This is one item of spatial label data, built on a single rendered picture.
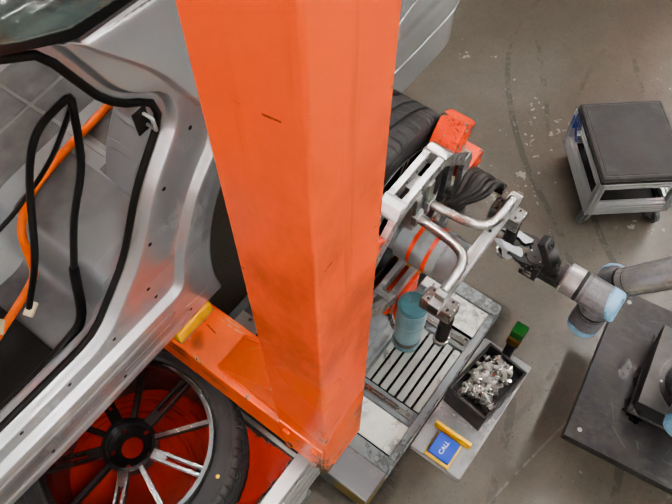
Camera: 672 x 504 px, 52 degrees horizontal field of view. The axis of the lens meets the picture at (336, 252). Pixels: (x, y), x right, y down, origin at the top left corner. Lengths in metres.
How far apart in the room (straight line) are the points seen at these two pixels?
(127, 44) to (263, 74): 0.63
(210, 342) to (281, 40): 1.47
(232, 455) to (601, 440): 1.16
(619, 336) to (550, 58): 1.66
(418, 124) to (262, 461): 1.17
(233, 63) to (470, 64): 2.97
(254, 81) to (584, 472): 2.22
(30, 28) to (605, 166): 2.23
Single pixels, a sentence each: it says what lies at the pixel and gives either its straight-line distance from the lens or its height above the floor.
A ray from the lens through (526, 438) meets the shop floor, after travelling 2.68.
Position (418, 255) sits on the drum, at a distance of 1.88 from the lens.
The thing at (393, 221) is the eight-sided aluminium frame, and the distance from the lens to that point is 1.67.
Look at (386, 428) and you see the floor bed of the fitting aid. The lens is 2.53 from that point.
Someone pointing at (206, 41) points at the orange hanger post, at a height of 2.02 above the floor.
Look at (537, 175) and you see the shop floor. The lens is 3.24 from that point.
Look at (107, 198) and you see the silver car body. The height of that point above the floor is 1.03.
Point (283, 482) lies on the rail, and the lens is 2.16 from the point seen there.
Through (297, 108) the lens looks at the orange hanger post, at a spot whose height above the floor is 2.00.
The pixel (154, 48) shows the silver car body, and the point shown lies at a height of 1.62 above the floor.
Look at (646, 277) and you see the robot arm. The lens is 2.05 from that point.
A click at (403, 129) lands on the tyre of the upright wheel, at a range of 1.75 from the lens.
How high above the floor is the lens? 2.50
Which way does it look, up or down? 60 degrees down
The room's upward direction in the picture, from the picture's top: straight up
